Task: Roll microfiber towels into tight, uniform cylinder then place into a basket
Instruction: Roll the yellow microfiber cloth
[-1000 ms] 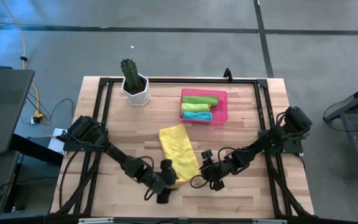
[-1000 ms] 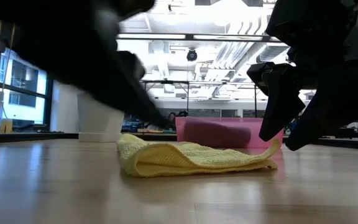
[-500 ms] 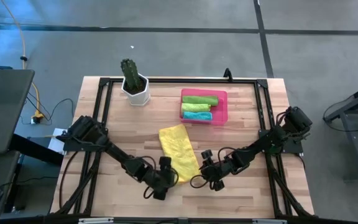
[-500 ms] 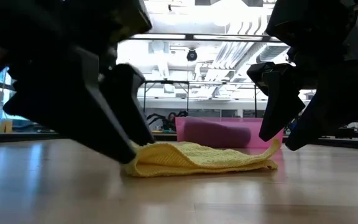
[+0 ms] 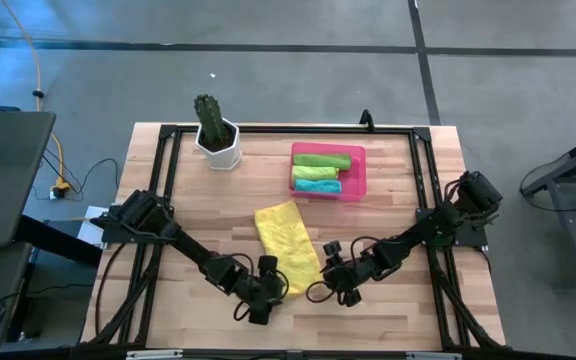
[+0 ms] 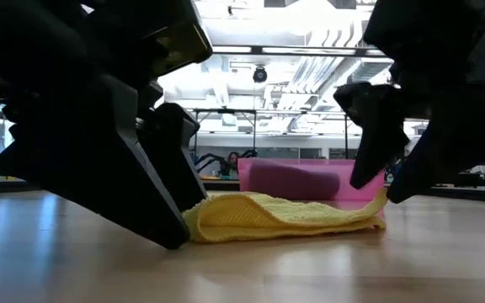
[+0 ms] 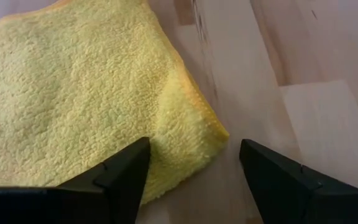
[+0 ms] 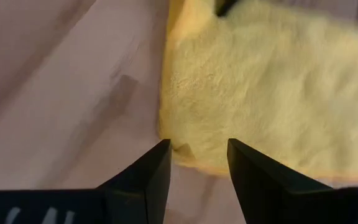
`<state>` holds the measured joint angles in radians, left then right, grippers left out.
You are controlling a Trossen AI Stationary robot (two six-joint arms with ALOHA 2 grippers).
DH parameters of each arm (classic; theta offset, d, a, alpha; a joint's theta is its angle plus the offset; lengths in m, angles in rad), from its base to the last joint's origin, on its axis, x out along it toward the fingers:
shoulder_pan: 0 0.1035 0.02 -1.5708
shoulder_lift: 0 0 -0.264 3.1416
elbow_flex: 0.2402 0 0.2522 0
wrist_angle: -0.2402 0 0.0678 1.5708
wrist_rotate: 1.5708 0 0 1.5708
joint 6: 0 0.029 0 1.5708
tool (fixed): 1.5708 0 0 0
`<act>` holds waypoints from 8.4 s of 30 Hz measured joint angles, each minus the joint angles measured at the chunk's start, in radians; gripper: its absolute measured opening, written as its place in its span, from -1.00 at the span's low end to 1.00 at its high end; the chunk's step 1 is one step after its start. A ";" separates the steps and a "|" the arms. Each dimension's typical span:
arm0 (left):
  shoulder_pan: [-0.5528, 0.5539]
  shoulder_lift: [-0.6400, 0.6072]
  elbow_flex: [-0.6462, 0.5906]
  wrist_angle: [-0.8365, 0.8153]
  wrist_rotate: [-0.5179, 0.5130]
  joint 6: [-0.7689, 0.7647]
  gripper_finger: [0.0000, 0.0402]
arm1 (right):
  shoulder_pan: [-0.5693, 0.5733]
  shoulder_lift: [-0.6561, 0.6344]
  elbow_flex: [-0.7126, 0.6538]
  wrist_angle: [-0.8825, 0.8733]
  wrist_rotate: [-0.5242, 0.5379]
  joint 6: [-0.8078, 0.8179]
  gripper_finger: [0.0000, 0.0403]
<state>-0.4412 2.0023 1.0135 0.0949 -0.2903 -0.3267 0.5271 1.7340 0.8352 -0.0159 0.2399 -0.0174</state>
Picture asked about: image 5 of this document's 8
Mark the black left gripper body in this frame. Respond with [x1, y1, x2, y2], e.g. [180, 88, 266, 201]
[230, 267, 289, 314]

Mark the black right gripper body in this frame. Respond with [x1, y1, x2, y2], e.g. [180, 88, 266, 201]
[321, 253, 375, 301]

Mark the yellow microfiber towel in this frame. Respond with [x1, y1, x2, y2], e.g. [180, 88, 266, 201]
[253, 200, 325, 300]

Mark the teal microfiber towel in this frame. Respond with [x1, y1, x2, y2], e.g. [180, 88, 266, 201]
[293, 178, 343, 195]

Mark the pink translucent plastic basket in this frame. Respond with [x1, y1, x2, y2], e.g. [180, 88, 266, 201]
[289, 142, 368, 203]

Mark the lime green microfiber towel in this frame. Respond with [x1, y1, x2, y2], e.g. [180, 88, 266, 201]
[291, 165, 341, 182]

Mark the white faceted plant pot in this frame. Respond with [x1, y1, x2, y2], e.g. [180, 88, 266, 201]
[194, 118, 244, 172]

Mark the green cactus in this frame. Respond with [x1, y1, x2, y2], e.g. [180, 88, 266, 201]
[193, 93, 230, 147]

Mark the white paper sheet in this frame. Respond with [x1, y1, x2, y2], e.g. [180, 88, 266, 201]
[76, 205, 111, 247]

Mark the black desk beam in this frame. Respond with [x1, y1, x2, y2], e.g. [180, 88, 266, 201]
[14, 214, 105, 267]

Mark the yellow power plug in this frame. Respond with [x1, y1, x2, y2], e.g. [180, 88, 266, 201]
[49, 180, 73, 200]

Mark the dark metal cart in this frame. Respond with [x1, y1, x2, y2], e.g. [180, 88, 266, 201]
[519, 126, 576, 292]

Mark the grey desk top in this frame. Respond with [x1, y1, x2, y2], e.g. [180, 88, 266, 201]
[0, 110, 58, 249]

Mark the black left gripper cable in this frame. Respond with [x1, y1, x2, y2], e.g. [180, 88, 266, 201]
[232, 252, 291, 323]

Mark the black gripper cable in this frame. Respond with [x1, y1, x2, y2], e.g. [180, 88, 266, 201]
[232, 252, 291, 323]
[305, 280, 337, 304]

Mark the black right forearm cable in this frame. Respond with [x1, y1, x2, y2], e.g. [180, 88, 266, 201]
[349, 235, 395, 261]

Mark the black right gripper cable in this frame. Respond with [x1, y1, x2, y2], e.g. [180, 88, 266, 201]
[305, 280, 337, 304]

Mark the silver table edge bracket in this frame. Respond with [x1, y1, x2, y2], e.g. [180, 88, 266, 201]
[126, 349, 185, 360]
[405, 351, 463, 360]

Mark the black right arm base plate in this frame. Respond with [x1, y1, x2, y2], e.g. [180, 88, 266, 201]
[415, 206, 490, 250]

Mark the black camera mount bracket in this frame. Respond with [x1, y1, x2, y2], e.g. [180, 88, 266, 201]
[358, 108, 376, 133]

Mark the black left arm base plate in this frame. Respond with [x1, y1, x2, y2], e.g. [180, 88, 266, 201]
[100, 219, 169, 246]

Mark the thin black floor cable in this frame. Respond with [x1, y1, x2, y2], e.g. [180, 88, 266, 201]
[41, 148, 122, 202]

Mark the black cart cable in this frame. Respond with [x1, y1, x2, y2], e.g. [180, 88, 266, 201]
[518, 152, 576, 214]

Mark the orange floor cable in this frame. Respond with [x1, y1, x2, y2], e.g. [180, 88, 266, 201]
[0, 0, 69, 189]

